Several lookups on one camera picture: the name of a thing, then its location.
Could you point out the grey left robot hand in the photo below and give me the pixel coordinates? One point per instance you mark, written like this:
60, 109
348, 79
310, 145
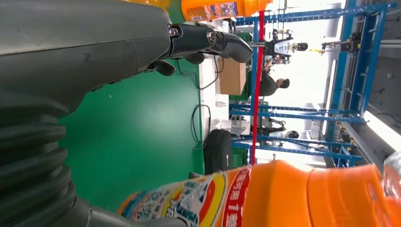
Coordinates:
78, 44

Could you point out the orange detergent bottle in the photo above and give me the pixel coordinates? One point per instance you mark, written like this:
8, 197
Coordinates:
282, 194
219, 9

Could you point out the yellow taped sheet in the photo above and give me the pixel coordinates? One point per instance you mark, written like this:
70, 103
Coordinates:
150, 2

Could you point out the white power adapter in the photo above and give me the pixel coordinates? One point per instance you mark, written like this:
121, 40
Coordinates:
220, 101

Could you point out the cardboard box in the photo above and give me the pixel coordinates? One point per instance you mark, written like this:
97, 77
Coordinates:
231, 76

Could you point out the black zip case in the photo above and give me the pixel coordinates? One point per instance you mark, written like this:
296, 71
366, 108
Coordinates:
217, 150

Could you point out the clear white jug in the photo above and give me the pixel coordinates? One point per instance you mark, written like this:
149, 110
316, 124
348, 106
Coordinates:
238, 125

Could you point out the person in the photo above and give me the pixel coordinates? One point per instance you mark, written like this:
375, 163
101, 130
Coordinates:
268, 84

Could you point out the white humanoid robot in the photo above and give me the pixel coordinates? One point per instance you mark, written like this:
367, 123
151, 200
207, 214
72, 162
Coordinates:
283, 47

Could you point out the blue steel shelf rack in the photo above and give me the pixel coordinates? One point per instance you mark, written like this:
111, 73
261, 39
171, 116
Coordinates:
360, 62
297, 152

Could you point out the ceiling tube light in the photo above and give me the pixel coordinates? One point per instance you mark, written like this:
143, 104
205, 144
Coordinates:
383, 131

